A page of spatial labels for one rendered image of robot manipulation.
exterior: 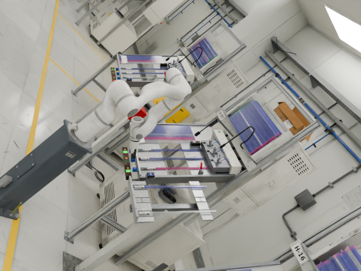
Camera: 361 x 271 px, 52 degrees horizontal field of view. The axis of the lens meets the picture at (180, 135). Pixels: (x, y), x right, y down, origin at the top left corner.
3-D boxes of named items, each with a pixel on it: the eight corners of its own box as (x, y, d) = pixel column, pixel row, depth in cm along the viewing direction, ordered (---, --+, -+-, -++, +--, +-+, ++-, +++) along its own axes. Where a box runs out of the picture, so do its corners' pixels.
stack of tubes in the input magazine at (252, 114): (250, 154, 266) (281, 132, 261) (228, 116, 307) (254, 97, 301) (258, 163, 274) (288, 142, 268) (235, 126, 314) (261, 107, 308)
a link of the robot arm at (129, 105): (109, 101, 215) (122, 122, 210) (113, 88, 206) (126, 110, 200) (178, 81, 241) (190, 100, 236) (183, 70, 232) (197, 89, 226)
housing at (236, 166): (227, 181, 275) (231, 166, 267) (209, 142, 314) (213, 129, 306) (237, 180, 277) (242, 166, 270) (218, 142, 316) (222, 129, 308)
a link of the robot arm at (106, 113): (100, 123, 208) (132, 98, 203) (86, 98, 214) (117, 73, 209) (112, 127, 219) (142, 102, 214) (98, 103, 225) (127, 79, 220)
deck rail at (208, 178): (138, 184, 255) (139, 177, 252) (138, 182, 257) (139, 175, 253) (233, 182, 274) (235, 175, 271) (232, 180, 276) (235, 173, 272)
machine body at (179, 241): (96, 250, 285) (157, 206, 272) (94, 188, 341) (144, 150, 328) (149, 279, 322) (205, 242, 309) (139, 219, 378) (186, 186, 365)
